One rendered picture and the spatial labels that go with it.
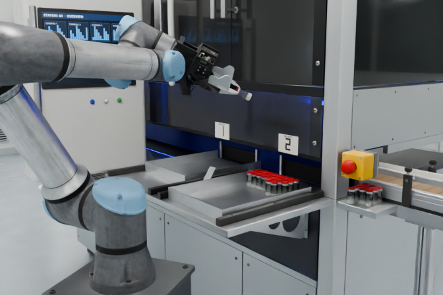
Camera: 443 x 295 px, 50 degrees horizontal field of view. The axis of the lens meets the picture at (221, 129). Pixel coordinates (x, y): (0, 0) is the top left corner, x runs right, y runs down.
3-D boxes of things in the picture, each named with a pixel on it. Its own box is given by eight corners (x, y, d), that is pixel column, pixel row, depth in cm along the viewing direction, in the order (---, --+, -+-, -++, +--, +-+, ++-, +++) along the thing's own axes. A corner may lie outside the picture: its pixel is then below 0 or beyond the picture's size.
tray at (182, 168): (217, 158, 196) (217, 149, 195) (260, 170, 175) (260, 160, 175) (145, 170, 175) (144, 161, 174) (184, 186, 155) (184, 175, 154)
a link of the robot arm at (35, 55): (4, 14, 75) (189, 43, 116) (-34, 16, 80) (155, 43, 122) (4, 87, 76) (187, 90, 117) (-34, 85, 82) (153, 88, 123)
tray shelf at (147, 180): (210, 160, 200) (210, 156, 199) (347, 200, 146) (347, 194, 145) (104, 179, 170) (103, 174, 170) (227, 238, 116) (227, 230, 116)
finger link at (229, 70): (246, 77, 130) (216, 63, 128) (237, 91, 134) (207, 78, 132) (247, 70, 132) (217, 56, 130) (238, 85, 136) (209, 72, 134)
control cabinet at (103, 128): (130, 159, 230) (124, -8, 217) (148, 166, 214) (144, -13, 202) (20, 174, 200) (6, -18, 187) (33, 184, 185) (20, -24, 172)
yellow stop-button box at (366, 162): (355, 172, 141) (356, 148, 139) (377, 177, 135) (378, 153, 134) (339, 176, 136) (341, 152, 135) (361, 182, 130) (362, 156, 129)
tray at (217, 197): (252, 180, 162) (253, 170, 162) (310, 197, 142) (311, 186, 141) (168, 198, 141) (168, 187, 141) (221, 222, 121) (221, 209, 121)
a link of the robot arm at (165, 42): (148, 62, 127) (157, 47, 133) (163, 70, 128) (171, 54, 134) (157, 41, 122) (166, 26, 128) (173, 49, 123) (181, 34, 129)
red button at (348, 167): (347, 171, 135) (347, 157, 135) (358, 174, 132) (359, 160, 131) (339, 173, 133) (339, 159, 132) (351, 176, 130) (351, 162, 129)
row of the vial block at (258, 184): (250, 184, 156) (250, 170, 155) (289, 197, 142) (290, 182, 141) (245, 185, 155) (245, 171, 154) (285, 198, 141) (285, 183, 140)
